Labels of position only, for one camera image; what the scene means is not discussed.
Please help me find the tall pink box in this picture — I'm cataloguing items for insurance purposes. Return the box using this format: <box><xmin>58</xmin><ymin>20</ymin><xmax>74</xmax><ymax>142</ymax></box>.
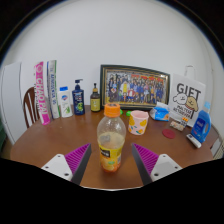
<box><xmin>34</xmin><ymin>61</ymin><xmax>52</xmax><ymax>126</ymax></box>

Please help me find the flat round red coaster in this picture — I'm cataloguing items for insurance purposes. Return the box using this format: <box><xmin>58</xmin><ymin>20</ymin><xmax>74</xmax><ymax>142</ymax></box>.
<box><xmin>161</xmin><ymin>128</ymin><xmax>177</xmax><ymax>140</ymax></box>

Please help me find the tall white panel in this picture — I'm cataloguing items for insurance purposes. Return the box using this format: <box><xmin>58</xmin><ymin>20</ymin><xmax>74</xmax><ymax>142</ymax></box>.
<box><xmin>0</xmin><ymin>61</ymin><xmax>25</xmax><ymax>145</ymax></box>

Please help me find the amber pump bottle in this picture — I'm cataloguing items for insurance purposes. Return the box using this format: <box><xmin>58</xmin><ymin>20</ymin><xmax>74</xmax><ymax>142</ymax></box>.
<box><xmin>89</xmin><ymin>82</ymin><xmax>102</xmax><ymax>113</ymax></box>

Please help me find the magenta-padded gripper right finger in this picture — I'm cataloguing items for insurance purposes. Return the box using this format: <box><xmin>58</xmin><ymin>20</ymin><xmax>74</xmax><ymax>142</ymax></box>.
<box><xmin>131</xmin><ymin>143</ymin><xmax>184</xmax><ymax>186</ymax></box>

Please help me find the white shampoo bottle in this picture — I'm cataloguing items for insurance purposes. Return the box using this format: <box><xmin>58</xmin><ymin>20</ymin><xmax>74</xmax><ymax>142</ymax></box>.
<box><xmin>57</xmin><ymin>86</ymin><xmax>74</xmax><ymax>119</ymax></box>

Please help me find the white remote control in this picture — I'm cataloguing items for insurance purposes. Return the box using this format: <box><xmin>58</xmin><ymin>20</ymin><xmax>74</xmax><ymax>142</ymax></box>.
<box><xmin>185</xmin><ymin>133</ymin><xmax>202</xmax><ymax>149</ymax></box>

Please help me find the white printed paper bag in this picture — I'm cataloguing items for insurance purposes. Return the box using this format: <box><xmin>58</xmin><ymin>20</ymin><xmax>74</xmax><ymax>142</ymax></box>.
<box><xmin>168</xmin><ymin>65</ymin><xmax>207</xmax><ymax>128</ymax></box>

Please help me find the wooden chair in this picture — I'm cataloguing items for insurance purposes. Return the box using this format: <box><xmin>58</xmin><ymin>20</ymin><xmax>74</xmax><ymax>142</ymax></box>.
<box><xmin>22</xmin><ymin>86</ymin><xmax>41</xmax><ymax>129</ymax></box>

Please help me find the blue tissue pack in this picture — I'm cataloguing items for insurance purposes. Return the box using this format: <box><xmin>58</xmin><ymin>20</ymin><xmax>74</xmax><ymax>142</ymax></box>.
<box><xmin>148</xmin><ymin>101</ymin><xmax>171</xmax><ymax>122</ymax></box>

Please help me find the dark blue pump bottle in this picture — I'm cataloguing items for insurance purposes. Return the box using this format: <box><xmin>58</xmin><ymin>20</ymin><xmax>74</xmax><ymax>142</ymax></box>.
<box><xmin>71</xmin><ymin>78</ymin><xmax>86</xmax><ymax>116</ymax></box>

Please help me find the blue detergent bottle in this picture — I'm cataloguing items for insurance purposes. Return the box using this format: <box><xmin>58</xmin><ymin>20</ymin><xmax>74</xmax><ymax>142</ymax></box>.
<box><xmin>190</xmin><ymin>101</ymin><xmax>212</xmax><ymax>144</ymax></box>

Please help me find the pink mug with yellow dots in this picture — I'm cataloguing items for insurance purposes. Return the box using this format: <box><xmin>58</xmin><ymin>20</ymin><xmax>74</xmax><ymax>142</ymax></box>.
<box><xmin>127</xmin><ymin>110</ymin><xmax>150</xmax><ymax>136</ymax></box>

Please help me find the framed group picture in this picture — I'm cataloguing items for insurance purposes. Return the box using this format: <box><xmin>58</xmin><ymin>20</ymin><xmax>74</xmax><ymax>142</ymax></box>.
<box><xmin>99</xmin><ymin>64</ymin><xmax>171</xmax><ymax>111</ymax></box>

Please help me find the orange juice bottle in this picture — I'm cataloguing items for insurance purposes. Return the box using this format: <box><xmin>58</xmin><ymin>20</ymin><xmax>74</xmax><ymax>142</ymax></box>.
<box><xmin>96</xmin><ymin>102</ymin><xmax>127</xmax><ymax>173</ymax></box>

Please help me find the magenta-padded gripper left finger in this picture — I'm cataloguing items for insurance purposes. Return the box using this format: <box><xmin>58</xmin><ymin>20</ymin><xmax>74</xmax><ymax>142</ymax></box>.
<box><xmin>40</xmin><ymin>143</ymin><xmax>92</xmax><ymax>186</ymax></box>

